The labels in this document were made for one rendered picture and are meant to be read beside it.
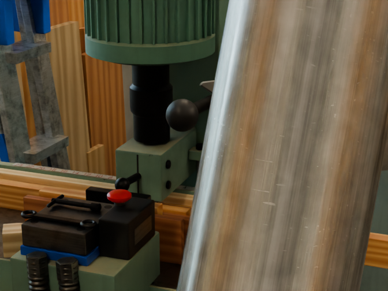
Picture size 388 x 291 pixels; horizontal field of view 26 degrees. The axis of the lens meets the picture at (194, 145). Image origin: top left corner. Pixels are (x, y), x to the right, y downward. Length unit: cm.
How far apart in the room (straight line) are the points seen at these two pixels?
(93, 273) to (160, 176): 21
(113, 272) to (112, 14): 32
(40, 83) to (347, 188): 170
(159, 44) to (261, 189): 61
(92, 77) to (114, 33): 191
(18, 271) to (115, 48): 30
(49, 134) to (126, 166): 101
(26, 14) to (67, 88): 74
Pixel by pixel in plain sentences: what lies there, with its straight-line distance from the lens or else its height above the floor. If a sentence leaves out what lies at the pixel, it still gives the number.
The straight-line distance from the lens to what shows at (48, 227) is 101.
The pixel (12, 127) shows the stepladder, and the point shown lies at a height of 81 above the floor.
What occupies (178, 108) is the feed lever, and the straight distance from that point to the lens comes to 87.
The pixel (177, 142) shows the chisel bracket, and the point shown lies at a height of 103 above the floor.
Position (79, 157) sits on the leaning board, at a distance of 290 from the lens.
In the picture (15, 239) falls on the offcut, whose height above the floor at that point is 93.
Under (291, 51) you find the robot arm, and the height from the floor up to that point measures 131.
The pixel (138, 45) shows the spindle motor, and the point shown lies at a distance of 107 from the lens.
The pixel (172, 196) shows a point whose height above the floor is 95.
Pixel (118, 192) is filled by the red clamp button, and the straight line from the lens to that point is 103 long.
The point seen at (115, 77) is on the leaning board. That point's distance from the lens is 312.
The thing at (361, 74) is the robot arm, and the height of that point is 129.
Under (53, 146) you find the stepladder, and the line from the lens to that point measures 211.
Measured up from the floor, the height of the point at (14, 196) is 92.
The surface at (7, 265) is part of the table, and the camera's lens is 117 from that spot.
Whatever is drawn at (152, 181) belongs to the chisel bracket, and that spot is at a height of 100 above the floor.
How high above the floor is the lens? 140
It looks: 18 degrees down
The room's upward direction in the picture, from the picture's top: straight up
